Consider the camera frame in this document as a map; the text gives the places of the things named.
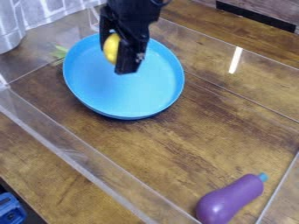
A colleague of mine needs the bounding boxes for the green leafy toy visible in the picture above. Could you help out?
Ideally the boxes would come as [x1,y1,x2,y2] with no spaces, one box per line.
[50,45,69,65]

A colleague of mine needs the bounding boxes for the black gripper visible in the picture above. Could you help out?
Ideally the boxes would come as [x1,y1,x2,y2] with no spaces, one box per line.
[98,0,172,74]

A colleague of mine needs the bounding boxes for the purple toy eggplant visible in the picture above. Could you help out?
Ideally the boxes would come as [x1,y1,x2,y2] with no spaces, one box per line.
[196,172,268,224]

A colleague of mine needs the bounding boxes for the yellow toy lemon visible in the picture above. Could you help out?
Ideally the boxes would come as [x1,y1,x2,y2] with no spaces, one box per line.
[102,33,119,65]

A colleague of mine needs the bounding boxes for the dark baseboard strip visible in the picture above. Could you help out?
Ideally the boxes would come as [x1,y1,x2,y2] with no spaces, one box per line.
[216,0,296,33]

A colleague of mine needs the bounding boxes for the blue device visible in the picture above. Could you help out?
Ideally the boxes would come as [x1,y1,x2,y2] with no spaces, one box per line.
[0,192,26,224]

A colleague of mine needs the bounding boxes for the clear acrylic enclosure wall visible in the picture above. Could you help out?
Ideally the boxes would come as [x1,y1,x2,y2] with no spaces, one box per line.
[0,0,299,224]

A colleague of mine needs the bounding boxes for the grey checkered curtain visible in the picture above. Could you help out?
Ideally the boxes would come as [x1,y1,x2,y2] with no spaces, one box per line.
[0,0,106,54]

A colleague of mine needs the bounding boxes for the blue oval tray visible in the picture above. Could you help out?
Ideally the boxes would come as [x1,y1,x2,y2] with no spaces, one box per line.
[62,34,185,120]

